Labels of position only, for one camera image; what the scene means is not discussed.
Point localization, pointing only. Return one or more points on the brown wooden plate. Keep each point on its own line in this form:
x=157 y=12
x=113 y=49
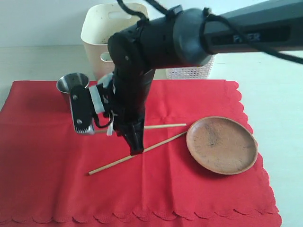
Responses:
x=222 y=145

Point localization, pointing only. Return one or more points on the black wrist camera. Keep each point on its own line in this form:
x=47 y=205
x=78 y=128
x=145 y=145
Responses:
x=89 y=106

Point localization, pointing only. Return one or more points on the cream plastic bin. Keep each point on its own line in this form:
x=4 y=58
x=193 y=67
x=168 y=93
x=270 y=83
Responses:
x=100 y=23

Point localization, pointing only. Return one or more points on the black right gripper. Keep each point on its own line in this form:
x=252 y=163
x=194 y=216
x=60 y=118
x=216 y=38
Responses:
x=130 y=91

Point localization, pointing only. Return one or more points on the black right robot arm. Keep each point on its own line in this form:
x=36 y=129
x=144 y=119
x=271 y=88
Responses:
x=189 y=37

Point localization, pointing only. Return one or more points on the white lattice plastic basket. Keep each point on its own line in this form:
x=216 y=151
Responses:
x=201 y=72

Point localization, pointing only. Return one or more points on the stainless steel cup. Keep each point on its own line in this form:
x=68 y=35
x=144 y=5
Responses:
x=67 y=82

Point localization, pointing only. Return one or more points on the red tablecloth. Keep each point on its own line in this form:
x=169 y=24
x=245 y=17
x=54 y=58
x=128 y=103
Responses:
x=44 y=165

